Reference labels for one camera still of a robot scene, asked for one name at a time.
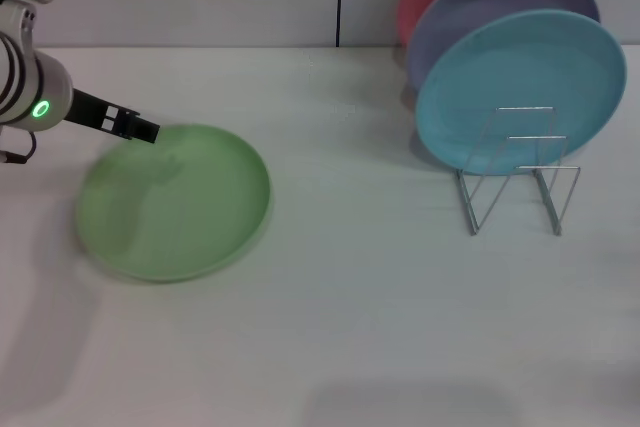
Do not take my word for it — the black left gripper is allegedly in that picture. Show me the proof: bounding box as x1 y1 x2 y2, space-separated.
63 89 161 146

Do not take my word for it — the light green round plate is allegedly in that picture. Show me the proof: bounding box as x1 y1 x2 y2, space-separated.
74 122 274 283

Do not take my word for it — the teal blue round plate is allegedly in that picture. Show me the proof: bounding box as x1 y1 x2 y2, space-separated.
414 8 628 178

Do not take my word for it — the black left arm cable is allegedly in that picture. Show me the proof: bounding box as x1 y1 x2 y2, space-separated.
0 132 39 166

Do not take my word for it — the silver wire plate rack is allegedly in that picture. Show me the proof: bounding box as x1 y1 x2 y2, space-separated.
454 105 582 237

